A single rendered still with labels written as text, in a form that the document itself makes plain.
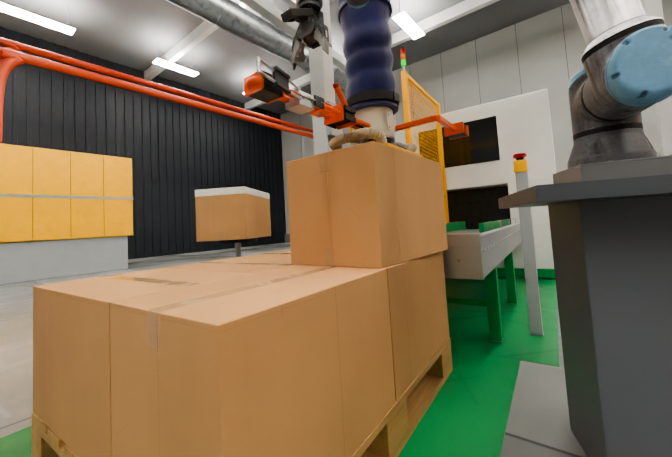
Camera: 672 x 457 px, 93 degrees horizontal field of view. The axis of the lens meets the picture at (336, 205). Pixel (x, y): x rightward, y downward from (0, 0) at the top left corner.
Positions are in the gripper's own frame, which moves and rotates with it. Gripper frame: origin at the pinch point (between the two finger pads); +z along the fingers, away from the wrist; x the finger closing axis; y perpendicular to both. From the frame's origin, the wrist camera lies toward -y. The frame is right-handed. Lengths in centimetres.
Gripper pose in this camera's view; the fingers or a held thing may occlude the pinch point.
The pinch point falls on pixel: (308, 62)
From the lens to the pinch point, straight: 113.1
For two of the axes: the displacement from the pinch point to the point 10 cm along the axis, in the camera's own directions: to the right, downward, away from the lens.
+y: 6.0, 0.1, 8.0
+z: 0.6, 10.0, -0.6
